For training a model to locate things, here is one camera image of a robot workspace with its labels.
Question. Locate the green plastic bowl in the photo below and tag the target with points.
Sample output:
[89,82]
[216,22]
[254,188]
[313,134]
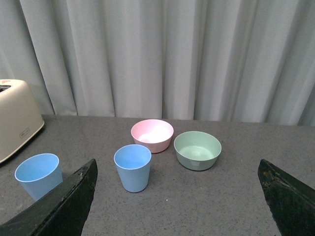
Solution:
[196,150]

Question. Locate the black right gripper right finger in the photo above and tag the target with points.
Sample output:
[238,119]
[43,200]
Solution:
[291,202]

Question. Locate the blue plastic cup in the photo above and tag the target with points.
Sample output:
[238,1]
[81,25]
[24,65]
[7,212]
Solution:
[133,164]
[39,174]

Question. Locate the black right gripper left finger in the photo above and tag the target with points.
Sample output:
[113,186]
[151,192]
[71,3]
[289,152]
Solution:
[61,212]

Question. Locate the pink plastic bowl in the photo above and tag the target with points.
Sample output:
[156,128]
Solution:
[155,134]

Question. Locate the grey curtain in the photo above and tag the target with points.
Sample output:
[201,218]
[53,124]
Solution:
[219,60]

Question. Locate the cream white toaster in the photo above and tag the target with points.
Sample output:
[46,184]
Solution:
[20,117]

